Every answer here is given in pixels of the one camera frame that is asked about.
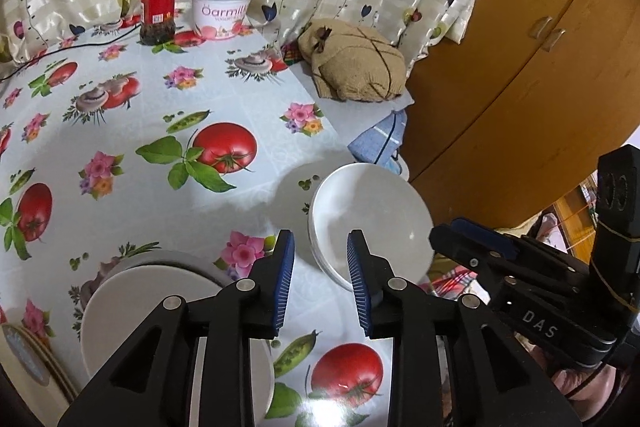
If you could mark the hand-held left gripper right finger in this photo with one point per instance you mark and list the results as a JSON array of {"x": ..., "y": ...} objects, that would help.
[{"x": 357, "y": 287}]

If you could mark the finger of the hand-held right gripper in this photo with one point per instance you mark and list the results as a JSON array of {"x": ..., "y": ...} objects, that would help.
[
  {"x": 465, "y": 249},
  {"x": 487, "y": 234}
]

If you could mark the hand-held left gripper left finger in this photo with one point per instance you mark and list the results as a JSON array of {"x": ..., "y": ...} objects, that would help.
[{"x": 286, "y": 282}]

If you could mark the large white bowl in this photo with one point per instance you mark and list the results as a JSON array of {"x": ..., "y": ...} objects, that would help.
[{"x": 150, "y": 302}]

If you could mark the person's right hand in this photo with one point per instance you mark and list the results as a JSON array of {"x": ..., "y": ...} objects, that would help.
[{"x": 595, "y": 387}]

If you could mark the plaid cloth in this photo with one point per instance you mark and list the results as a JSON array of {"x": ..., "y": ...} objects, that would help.
[{"x": 450, "y": 284}]

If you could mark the blue cloth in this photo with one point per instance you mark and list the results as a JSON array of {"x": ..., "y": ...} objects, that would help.
[{"x": 380, "y": 137}]

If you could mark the wooden cabinet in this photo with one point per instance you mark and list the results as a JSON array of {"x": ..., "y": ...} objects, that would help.
[{"x": 500, "y": 82}]

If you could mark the printed vegetable tablecloth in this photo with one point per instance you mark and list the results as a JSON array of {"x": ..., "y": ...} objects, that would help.
[{"x": 150, "y": 187}]

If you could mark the burlap bag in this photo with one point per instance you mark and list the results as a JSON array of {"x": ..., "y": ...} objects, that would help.
[{"x": 355, "y": 67}]

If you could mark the white yogurt tub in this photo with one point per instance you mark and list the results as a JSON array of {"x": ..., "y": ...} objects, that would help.
[{"x": 222, "y": 14}]

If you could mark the glass jar with red label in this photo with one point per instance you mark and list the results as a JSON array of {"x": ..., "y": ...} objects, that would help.
[{"x": 157, "y": 7}]

